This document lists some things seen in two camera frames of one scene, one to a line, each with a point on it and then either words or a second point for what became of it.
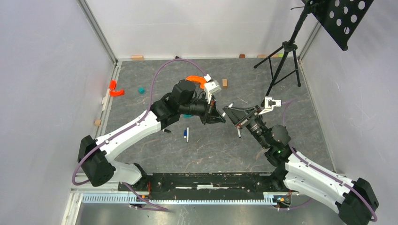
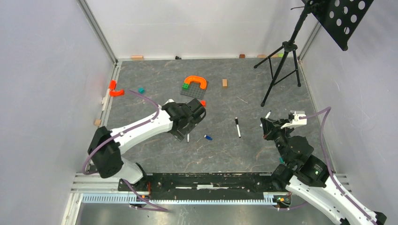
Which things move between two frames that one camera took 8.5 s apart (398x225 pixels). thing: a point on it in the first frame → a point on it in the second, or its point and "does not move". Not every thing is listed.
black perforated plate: x=340 y=18 does not move
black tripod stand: x=282 y=62 does not move
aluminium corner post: x=88 y=16 does not move
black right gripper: x=235 y=114 → x=271 y=127
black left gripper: x=215 y=116 → x=180 y=135
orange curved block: x=115 y=93 does not move
